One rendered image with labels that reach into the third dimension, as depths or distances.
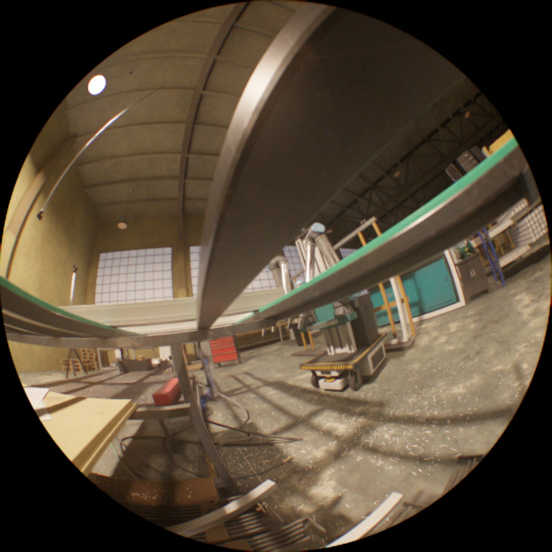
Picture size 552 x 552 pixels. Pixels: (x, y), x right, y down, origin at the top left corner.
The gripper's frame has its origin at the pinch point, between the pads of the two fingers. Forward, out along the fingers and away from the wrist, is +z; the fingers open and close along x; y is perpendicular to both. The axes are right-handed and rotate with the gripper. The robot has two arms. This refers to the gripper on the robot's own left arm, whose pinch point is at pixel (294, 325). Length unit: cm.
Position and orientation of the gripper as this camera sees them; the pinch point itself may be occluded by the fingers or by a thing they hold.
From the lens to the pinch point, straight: 121.9
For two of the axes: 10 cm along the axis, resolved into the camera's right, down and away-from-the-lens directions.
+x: 4.5, -2.6, -8.5
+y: -8.8, -3.2, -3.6
